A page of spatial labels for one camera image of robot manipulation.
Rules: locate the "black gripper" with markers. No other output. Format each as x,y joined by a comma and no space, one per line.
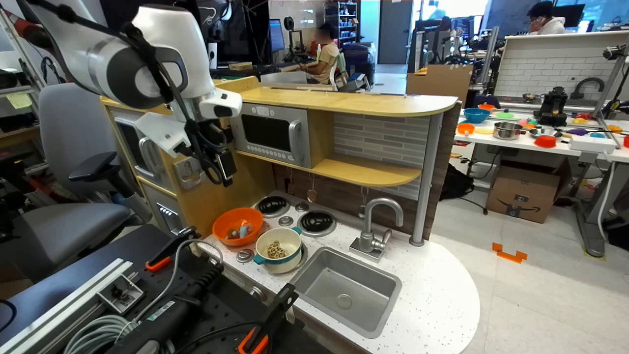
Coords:
211,139

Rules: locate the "brown plush toy blue limbs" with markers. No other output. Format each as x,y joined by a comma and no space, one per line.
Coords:
240,230

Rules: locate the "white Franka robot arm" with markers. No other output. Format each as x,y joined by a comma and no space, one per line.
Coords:
111,59

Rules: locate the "orange plastic bowl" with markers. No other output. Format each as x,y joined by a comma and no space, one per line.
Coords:
227,238

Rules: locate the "blue plastic bowl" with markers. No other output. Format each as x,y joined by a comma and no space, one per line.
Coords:
476,114

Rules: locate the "red plastic bowl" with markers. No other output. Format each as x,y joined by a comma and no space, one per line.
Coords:
545,139

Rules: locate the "grey toy microwave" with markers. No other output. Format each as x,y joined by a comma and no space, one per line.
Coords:
272,133

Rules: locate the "brown toy food pieces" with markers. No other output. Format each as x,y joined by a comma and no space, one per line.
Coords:
276,247

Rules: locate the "wooden toy kitchen unit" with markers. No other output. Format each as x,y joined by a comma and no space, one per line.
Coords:
354,104

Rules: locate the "seated person dark hair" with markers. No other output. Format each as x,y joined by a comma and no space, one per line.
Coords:
323,51

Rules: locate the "grey padded armchair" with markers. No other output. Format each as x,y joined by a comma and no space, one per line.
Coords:
71,196

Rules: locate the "grey office chair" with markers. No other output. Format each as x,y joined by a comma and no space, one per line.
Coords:
347,68

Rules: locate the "silver toy faucet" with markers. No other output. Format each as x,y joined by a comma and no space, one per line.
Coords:
374,242

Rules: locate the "grey toy sink basin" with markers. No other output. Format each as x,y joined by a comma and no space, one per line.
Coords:
347,291

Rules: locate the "yellow sticky note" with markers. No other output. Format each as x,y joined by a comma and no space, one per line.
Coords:
18,100

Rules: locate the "plain brown cardboard box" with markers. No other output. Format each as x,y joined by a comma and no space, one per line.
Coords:
439,80

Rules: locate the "black bag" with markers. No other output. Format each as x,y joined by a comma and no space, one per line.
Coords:
459,183

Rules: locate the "orange plastic dish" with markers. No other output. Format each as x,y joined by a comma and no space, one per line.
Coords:
466,127

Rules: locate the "small metal pot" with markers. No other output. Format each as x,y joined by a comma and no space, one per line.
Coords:
506,129

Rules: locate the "white work table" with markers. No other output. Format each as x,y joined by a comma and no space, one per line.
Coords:
523,145

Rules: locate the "printed cardboard shipping box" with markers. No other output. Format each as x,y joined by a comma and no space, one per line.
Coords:
523,192

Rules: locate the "black toy appliance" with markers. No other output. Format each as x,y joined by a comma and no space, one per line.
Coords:
553,106

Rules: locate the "white brick pattern partition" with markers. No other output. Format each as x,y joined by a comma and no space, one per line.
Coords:
557,61

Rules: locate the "aluminium extrusion rail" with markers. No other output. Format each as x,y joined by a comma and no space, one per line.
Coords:
65,304

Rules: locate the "orange plastic bracket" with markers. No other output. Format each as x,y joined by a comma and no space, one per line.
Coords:
510,251

